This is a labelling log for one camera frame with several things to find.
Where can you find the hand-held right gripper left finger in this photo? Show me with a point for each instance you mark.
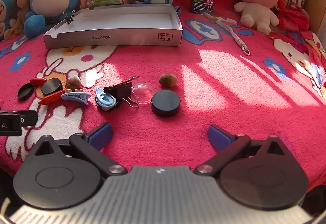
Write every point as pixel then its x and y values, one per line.
pixel 101 135

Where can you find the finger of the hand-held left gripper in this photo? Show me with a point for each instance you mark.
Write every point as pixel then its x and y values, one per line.
pixel 28 117

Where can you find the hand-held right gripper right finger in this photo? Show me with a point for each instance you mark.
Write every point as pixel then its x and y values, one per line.
pixel 219 137

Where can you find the light blue hair clip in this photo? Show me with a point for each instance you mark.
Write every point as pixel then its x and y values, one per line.
pixel 75 98

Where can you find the black binder clip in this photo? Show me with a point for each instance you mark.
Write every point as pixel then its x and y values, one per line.
pixel 70 18
pixel 122 90

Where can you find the brown shell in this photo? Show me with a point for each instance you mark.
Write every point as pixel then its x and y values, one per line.
pixel 73 82

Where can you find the clear plastic dome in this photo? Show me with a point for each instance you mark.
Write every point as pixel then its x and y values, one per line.
pixel 142 93

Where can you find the brown nut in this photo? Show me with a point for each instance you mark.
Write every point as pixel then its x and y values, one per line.
pixel 168 80

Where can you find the white cardboard box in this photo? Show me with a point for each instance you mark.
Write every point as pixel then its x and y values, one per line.
pixel 114 20

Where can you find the pink printed blanket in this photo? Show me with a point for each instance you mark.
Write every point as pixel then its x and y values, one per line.
pixel 203 101

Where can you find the blue robot cat plush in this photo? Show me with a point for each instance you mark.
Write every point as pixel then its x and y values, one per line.
pixel 5 10

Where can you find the brown-haired doll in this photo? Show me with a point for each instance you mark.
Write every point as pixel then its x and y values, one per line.
pixel 21 2

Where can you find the brown cardboard box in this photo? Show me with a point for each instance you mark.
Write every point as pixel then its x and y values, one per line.
pixel 315 5

